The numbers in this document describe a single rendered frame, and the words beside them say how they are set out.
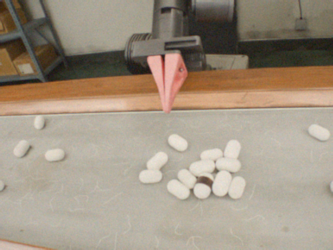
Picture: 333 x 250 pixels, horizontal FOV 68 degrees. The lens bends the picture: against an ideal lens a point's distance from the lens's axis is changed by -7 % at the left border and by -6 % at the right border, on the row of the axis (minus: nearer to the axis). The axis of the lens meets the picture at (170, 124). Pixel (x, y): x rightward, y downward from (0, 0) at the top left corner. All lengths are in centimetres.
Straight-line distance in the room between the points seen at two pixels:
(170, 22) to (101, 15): 230
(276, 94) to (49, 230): 43
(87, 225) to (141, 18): 230
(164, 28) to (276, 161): 25
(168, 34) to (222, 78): 19
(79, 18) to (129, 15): 52
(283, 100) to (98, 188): 35
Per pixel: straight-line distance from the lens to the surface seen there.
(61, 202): 42
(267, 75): 56
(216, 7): 43
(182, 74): 41
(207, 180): 35
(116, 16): 263
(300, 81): 55
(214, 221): 34
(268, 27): 248
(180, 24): 41
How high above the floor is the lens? 103
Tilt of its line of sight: 38 degrees down
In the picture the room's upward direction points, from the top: 12 degrees counter-clockwise
